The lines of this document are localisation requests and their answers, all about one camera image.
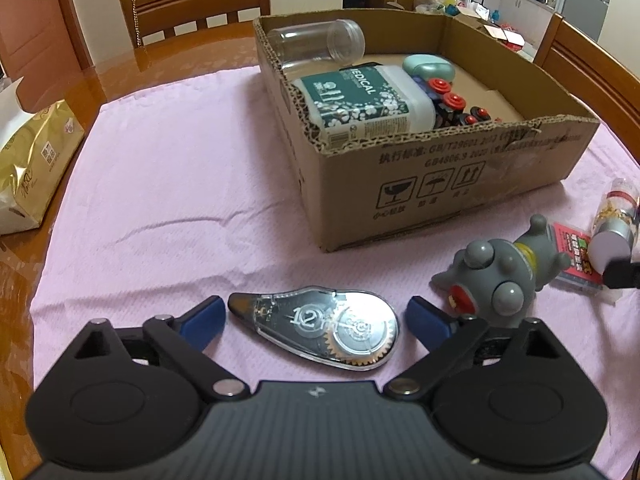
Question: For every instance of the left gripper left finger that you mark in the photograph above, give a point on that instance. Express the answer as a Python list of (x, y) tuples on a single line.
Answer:
[(180, 344)]

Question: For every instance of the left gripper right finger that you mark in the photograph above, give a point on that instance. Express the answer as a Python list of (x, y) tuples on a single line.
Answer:
[(448, 341)]

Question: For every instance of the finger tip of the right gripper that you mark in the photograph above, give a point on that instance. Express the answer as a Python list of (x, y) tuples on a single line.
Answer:
[(622, 274)]

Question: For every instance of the gold capsule bottle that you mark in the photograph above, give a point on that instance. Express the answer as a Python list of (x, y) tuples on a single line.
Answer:
[(615, 226)]

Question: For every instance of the black toy train car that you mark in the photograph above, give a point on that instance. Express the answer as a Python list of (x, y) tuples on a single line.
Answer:
[(450, 108)]

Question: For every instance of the green label medical bottle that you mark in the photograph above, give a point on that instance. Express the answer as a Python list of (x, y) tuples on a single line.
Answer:
[(365, 103)]

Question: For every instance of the mint green oval case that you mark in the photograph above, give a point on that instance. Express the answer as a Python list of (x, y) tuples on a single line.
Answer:
[(428, 66)]

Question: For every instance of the clear plastic jar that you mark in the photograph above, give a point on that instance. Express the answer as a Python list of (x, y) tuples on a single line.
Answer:
[(338, 41)]

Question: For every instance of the red clear card box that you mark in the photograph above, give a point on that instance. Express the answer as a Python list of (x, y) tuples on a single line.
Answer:
[(580, 274)]

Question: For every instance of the grey toy figure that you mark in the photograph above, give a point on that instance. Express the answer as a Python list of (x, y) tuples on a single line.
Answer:
[(498, 280)]

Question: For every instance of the clear correction tape dispenser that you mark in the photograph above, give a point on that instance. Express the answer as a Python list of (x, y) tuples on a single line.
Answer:
[(346, 329)]

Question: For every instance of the pink table cloth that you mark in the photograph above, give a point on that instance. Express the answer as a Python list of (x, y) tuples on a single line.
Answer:
[(186, 191)]

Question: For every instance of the wooden chair right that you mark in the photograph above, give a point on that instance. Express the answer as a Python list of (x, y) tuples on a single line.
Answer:
[(591, 74)]

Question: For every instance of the wooden chair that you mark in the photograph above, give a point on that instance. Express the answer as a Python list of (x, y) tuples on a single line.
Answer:
[(591, 74), (200, 0)]

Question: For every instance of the cardboard box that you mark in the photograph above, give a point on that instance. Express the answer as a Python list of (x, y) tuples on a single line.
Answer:
[(359, 190)]

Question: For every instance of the gold tissue pack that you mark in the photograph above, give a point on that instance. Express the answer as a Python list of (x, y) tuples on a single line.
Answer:
[(36, 149)]

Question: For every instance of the brown wooden door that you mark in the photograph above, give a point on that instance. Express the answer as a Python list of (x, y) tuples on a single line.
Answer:
[(40, 46)]

